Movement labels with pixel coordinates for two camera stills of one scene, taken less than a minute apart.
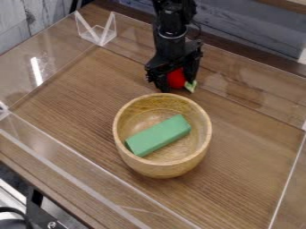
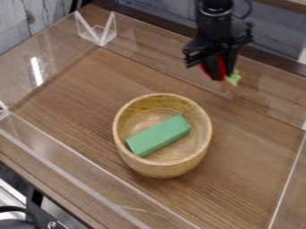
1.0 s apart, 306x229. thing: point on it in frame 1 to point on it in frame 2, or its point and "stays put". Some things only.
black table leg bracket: (39, 217) stays put
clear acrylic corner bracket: (96, 34) stays put
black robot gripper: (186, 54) to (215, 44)
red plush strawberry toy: (175, 78) to (231, 78)
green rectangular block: (158, 136) stays put
